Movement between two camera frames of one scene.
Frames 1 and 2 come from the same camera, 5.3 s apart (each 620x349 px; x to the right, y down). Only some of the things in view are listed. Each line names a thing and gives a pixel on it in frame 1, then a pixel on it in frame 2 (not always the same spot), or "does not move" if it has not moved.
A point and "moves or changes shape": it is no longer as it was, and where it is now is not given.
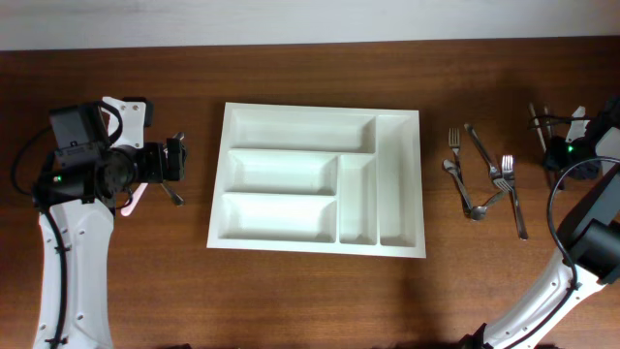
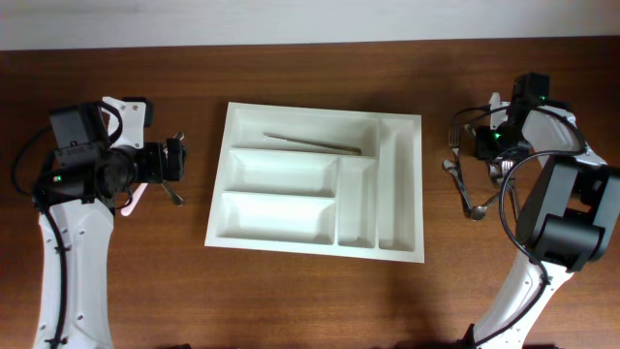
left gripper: (161, 170) does not move
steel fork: (453, 141) does not move
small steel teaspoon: (452, 166) does not move
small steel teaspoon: (479, 212) does not move
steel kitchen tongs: (552, 174) moves or changes shape
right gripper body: (560, 153) → (500, 142)
